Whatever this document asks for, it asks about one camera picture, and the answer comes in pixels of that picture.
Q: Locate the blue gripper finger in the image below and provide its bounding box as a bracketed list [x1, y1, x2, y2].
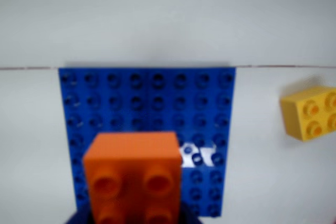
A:
[65, 206, 94, 224]
[181, 202, 202, 224]

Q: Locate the orange 2x4 toy brick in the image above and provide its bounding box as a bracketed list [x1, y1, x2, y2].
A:
[83, 131, 183, 224]

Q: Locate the blue 8x8 stud baseplate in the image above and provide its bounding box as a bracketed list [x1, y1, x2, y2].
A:
[58, 68, 237, 219]

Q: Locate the yellow 2x2 toy brick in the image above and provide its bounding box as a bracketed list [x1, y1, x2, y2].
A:
[280, 84, 336, 143]

